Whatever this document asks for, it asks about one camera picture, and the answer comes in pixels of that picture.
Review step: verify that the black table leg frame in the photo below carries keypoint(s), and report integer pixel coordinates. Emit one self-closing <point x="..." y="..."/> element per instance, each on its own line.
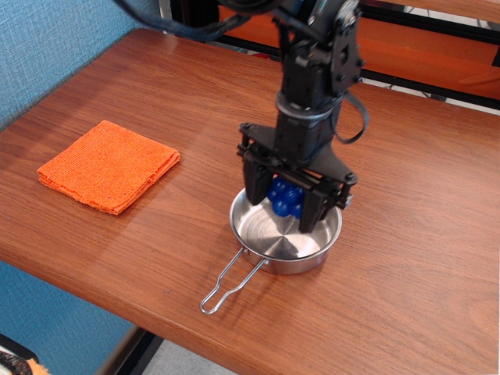
<point x="132" y="354"/>

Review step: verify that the stainless steel pan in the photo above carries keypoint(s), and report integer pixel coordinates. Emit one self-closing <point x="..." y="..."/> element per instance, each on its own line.
<point x="273" y="244"/>

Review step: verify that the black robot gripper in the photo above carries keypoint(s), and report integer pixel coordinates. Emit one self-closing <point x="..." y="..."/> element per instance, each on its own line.
<point x="299" y="150"/>

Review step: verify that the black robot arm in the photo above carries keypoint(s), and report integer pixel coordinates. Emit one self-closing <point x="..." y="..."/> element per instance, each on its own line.
<point x="320" y="61"/>

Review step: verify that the folded orange cloth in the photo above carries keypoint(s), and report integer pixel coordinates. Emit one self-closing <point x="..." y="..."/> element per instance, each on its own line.
<point x="108" y="168"/>

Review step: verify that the orange object bottom left corner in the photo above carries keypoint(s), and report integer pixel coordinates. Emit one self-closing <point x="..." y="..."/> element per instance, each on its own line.
<point x="14" y="364"/>

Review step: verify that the blue plastic grape bunch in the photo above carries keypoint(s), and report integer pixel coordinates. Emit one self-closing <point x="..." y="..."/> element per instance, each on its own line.
<point x="286" y="198"/>

